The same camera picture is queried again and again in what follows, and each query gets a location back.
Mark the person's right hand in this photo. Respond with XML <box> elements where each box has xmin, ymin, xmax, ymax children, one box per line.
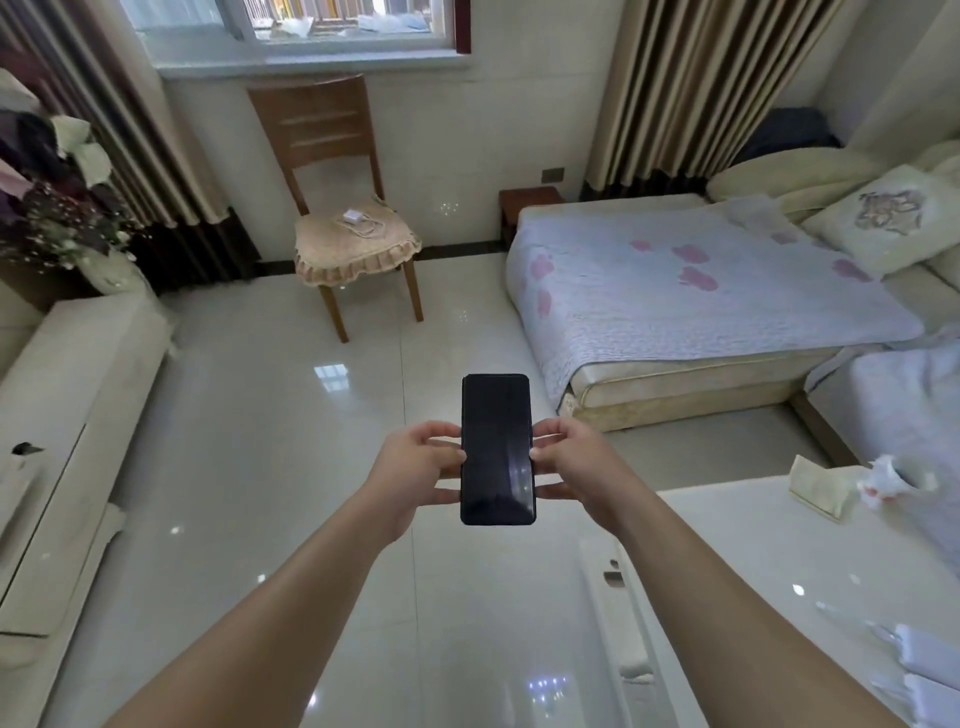
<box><xmin>528</xmin><ymin>416</ymin><xmax>652</xmax><ymax>538</ymax></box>

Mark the person's left hand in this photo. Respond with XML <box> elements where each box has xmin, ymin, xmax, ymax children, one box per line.
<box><xmin>358</xmin><ymin>420</ymin><xmax>465</xmax><ymax>542</ymax></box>

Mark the black smartphone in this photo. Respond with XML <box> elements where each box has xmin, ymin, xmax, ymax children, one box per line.
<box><xmin>459</xmin><ymin>372</ymin><xmax>539</xmax><ymax>527</ymax></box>

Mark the person's left forearm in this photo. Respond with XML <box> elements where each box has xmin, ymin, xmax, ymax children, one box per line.
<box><xmin>101</xmin><ymin>487</ymin><xmax>406</xmax><ymax>728</ymax></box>

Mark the person's right forearm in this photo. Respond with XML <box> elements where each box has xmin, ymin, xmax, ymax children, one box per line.
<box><xmin>592</xmin><ymin>489</ymin><xmax>915</xmax><ymax>728</ymax></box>

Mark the beige mattress bed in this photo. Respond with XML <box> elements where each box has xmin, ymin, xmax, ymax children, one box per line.
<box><xmin>504</xmin><ymin>193</ymin><xmax>927</xmax><ymax>434</ymax></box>

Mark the white table with drawer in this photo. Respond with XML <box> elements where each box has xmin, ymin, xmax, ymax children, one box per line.
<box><xmin>577</xmin><ymin>463</ymin><xmax>960</xmax><ymax>728</ymax></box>

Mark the white quilt with pink flowers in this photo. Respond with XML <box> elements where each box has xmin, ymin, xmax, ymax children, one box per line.
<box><xmin>504</xmin><ymin>196</ymin><xmax>926</xmax><ymax>411</ymax></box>

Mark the cream tissue pack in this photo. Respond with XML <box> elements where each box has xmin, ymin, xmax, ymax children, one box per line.
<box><xmin>786</xmin><ymin>453</ymin><xmax>862</xmax><ymax>522</ymax></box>

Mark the beige frilled chair cushion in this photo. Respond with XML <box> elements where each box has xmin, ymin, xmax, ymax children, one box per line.
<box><xmin>291</xmin><ymin>201</ymin><xmax>423</xmax><ymax>289</ymax></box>

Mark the small wooden bedside table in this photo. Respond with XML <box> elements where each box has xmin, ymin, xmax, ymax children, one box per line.
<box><xmin>499</xmin><ymin>186</ymin><xmax>565</xmax><ymax>251</ymax></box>

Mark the crumpled white tissue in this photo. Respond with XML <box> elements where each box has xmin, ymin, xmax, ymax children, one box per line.
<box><xmin>856</xmin><ymin>453</ymin><xmax>940</xmax><ymax>513</ymax></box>

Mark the light grey quilt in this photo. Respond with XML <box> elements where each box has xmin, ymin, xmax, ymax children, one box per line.
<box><xmin>804</xmin><ymin>324</ymin><xmax>960</xmax><ymax>575</ymax></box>

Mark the white low cabinet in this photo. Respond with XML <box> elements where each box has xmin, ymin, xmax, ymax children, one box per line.
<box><xmin>0</xmin><ymin>288</ymin><xmax>177</xmax><ymax>669</ymax></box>

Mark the cream pillow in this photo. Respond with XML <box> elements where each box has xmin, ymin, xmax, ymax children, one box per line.
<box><xmin>705</xmin><ymin>144</ymin><xmax>890</xmax><ymax>220</ymax></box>

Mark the wooden chair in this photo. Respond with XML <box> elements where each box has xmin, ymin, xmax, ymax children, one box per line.
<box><xmin>246</xmin><ymin>73</ymin><xmax>426</xmax><ymax>345</ymax></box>

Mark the white vase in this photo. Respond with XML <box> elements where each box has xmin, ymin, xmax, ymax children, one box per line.
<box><xmin>71</xmin><ymin>243</ymin><xmax>181</xmax><ymax>354</ymax></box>

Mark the white plug adapter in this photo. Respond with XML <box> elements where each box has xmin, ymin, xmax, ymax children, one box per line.
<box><xmin>866</xmin><ymin>619</ymin><xmax>960</xmax><ymax>682</ymax></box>
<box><xmin>870</xmin><ymin>672</ymin><xmax>960</xmax><ymax>728</ymax></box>

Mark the dark blue clothing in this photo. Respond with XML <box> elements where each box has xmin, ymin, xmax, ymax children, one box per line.
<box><xmin>731</xmin><ymin>107</ymin><xmax>843</xmax><ymax>168</ymax></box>

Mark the embroidered cream cushion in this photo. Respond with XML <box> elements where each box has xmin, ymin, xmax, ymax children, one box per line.
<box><xmin>801</xmin><ymin>163</ymin><xmax>960</xmax><ymax>282</ymax></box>

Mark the beige striped curtain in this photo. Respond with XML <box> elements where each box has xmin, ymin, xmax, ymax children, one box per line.
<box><xmin>581</xmin><ymin>0</ymin><xmax>867</xmax><ymax>202</ymax></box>

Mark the brown striped curtain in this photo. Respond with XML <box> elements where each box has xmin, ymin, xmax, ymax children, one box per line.
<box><xmin>0</xmin><ymin>0</ymin><xmax>260</xmax><ymax>294</ymax></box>

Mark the dried flower bouquet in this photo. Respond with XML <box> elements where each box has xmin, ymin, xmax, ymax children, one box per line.
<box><xmin>0</xmin><ymin>67</ymin><xmax>140</xmax><ymax>275</ymax></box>

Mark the cream sofa backrest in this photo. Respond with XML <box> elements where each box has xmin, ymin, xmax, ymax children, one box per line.
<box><xmin>780</xmin><ymin>0</ymin><xmax>960</xmax><ymax>331</ymax></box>

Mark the white charger with cable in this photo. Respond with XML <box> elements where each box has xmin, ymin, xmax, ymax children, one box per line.
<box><xmin>341</xmin><ymin>196</ymin><xmax>391</xmax><ymax>240</ymax></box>

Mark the window with white frame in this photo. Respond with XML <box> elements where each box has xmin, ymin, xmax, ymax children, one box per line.
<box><xmin>120</xmin><ymin>0</ymin><xmax>475</xmax><ymax>80</ymax></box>

